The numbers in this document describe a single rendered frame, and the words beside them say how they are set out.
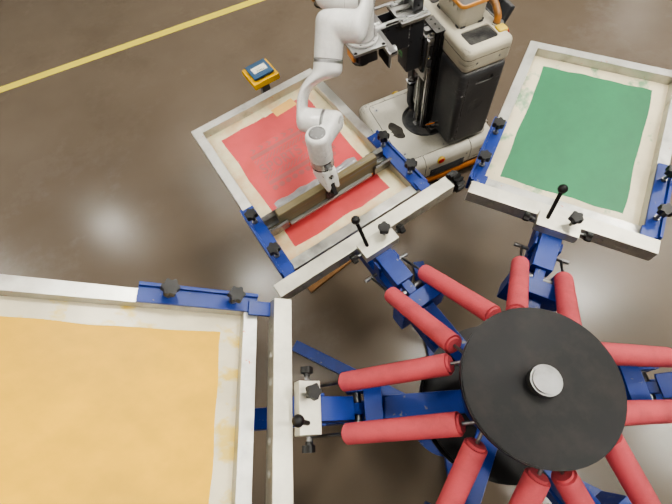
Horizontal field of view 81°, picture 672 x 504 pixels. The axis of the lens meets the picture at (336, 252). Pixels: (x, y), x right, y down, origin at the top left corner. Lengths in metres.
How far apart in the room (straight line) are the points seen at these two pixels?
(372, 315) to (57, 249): 2.14
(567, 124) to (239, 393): 1.49
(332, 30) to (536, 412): 1.04
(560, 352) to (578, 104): 1.18
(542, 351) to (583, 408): 0.12
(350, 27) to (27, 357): 1.11
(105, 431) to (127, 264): 1.90
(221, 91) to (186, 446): 2.89
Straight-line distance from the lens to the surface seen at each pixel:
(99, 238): 3.08
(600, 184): 1.67
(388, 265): 1.24
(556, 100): 1.88
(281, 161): 1.61
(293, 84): 1.85
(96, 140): 3.67
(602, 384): 0.96
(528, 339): 0.93
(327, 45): 1.23
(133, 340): 1.10
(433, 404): 1.17
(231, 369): 1.11
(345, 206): 1.45
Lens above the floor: 2.17
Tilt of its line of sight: 63 degrees down
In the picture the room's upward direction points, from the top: 12 degrees counter-clockwise
